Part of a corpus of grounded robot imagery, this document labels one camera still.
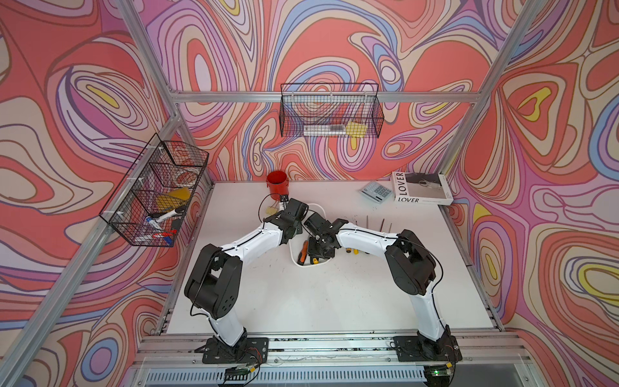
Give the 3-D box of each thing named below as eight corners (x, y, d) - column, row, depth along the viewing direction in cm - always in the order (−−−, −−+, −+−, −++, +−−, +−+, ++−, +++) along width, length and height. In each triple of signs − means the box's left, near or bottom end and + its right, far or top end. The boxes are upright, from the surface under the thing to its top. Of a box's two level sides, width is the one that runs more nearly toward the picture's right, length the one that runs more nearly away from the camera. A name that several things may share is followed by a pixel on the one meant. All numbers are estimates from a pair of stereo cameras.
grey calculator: (359, 192, 118) (360, 189, 116) (372, 181, 122) (372, 178, 121) (378, 204, 112) (379, 202, 111) (391, 193, 117) (392, 190, 116)
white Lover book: (396, 206, 114) (399, 199, 110) (388, 179, 125) (391, 172, 121) (449, 206, 114) (454, 199, 110) (436, 179, 125) (440, 172, 121)
